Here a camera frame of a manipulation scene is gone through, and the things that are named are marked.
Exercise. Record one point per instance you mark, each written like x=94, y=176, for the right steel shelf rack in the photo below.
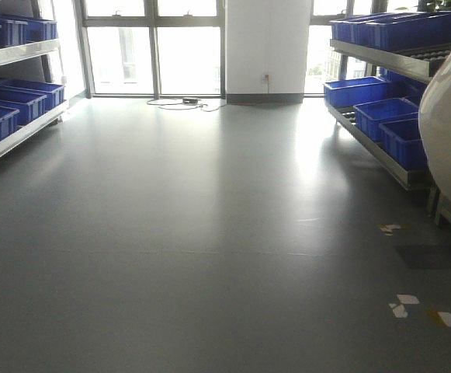
x=409, y=73

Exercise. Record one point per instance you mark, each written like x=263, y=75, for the left steel shelf rack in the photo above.
x=26, y=40

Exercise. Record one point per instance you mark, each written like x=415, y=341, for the blue crate right lower far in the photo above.
x=344, y=93

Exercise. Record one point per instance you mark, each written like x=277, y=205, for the steel shelf rack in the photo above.
x=26, y=40
x=409, y=73

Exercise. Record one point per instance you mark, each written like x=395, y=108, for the black power adapter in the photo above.
x=190, y=100

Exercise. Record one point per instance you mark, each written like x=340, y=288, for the blue crate right lower front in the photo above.
x=403, y=142

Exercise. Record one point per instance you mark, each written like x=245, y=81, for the blue crate right lower middle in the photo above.
x=369, y=116

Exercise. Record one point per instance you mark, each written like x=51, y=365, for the blue crates right upper row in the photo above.
x=395, y=31

